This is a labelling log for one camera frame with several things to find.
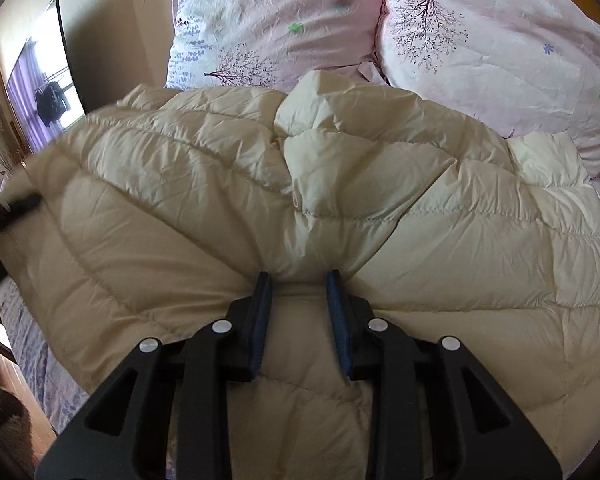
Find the cream fleece garment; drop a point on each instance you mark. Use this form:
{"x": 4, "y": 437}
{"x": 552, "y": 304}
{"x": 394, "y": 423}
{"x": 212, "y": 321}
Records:
{"x": 12, "y": 425}

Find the cream quilted down jacket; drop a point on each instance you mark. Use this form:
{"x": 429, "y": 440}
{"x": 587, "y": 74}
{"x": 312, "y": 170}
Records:
{"x": 180, "y": 185}

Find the pink floral bed sheet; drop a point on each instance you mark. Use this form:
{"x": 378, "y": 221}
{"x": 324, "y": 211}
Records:
{"x": 40, "y": 370}

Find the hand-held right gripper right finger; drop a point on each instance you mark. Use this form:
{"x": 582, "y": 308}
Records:
{"x": 340, "y": 320}

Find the pink floral pillow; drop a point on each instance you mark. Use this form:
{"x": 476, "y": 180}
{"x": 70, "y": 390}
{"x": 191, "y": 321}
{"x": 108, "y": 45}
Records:
{"x": 505, "y": 60}
{"x": 280, "y": 10}

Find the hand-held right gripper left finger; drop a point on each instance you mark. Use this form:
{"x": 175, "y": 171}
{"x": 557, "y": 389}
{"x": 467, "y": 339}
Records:
{"x": 260, "y": 320}

